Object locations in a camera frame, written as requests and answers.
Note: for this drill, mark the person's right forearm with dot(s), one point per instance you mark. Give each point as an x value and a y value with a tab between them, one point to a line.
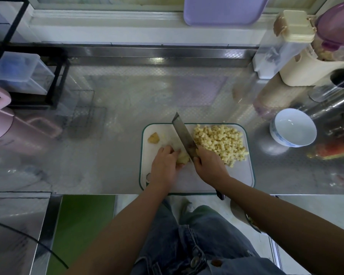
295	229

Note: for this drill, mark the person's left forearm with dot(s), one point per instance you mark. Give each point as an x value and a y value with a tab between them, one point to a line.
114	232

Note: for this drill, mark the person's right hand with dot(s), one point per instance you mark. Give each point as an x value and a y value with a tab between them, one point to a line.
211	167

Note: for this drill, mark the glass bottle black cap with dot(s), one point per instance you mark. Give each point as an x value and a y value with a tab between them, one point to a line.
332	86

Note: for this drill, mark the white cutting board green rim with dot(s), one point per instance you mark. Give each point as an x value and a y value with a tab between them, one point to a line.
243	174

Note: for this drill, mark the purple lid food container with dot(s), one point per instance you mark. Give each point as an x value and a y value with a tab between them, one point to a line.
335	30

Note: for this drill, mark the cream plastic canister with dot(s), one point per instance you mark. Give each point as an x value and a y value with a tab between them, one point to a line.
309	70

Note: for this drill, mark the green mat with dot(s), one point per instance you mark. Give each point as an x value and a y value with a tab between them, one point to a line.
80	229

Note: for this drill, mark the pink kettle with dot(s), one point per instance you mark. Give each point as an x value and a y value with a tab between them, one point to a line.
3	120

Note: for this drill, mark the clear container cream lid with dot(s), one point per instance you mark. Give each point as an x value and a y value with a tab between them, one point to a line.
281	45

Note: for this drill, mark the metal bowl with scraps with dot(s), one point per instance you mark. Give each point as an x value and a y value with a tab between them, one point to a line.
245	217

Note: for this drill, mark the purple plastic cutting board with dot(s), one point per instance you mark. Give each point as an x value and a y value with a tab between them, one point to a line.
226	9

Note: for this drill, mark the steel cleaver knife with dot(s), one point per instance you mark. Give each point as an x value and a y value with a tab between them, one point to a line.
184	134

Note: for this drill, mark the person's left hand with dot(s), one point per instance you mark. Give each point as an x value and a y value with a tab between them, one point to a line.
163	167

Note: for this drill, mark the black metal rack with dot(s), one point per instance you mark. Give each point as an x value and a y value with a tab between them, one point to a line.
58	80

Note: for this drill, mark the steel bin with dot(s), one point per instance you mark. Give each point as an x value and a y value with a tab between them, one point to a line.
17	235

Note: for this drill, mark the white bowl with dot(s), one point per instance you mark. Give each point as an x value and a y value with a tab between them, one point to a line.
293	127

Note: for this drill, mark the clear plastic storage box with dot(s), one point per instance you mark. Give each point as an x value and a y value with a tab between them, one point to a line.
20	72

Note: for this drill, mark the person's blue jeans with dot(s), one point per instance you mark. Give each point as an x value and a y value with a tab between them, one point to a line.
189	246

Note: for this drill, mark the pile of yellow potato slices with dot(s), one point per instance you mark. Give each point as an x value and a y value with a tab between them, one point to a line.
153	138

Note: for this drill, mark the pile of diced potato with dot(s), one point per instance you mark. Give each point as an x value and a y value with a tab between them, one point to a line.
221	143

